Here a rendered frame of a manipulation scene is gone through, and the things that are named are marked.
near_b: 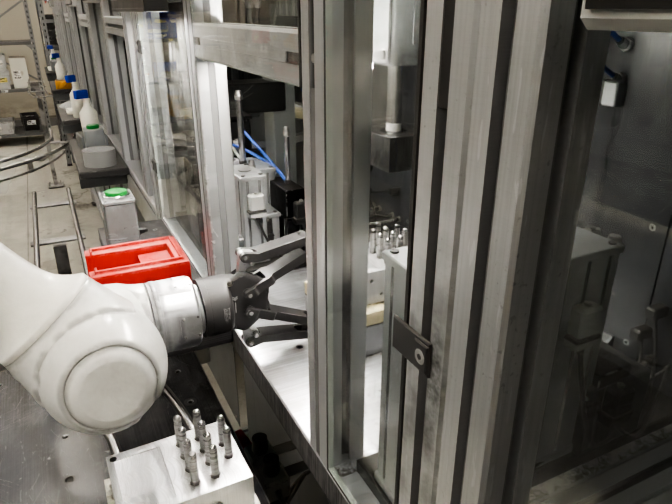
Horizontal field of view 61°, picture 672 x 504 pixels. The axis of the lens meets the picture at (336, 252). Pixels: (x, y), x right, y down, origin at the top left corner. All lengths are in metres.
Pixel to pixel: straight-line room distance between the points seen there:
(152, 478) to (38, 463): 0.48
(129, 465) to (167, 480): 0.05
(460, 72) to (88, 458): 0.89
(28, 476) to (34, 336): 0.56
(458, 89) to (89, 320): 0.35
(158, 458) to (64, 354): 0.19
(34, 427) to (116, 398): 0.67
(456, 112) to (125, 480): 0.47
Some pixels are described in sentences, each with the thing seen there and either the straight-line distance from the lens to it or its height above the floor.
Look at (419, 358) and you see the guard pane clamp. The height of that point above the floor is 1.14.
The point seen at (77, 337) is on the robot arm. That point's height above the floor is 1.11.
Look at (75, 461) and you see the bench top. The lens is 1.07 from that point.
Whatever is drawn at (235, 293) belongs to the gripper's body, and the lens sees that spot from 0.74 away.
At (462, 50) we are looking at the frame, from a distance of 0.32.
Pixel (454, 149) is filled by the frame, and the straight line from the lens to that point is 0.33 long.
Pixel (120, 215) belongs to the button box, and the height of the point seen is 1.00.
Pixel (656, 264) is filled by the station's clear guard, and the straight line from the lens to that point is 0.27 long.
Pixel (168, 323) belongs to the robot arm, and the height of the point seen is 1.02.
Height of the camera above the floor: 1.35
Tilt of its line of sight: 23 degrees down
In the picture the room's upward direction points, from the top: straight up
